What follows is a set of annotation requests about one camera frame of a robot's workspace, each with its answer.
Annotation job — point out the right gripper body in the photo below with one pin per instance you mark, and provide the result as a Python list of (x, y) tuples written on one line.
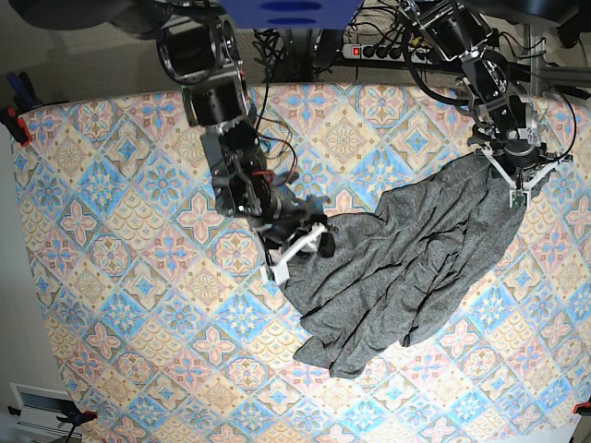
[(282, 216)]

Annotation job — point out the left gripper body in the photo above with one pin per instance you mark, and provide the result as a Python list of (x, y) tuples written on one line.
[(510, 141)]

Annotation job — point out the grey t-shirt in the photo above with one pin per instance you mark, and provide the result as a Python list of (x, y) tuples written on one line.
[(398, 273)]

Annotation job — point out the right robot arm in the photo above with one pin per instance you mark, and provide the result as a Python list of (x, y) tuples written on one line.
[(205, 61)]

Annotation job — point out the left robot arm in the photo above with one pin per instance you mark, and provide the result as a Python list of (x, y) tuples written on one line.
[(458, 34)]

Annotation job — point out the patterned tablecloth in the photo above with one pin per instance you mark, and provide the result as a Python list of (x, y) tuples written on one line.
[(160, 323)]

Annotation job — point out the power strip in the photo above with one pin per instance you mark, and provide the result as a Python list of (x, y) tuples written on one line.
[(387, 53)]

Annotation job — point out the red clamp bottom left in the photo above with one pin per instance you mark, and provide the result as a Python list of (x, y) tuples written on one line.
[(76, 419)]

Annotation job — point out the red clamp bottom right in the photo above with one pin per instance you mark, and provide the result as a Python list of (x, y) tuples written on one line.
[(583, 409)]

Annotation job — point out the red black clamp left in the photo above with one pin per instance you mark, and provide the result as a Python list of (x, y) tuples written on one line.
[(24, 100)]

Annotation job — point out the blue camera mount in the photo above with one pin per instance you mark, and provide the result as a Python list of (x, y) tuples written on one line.
[(291, 14)]

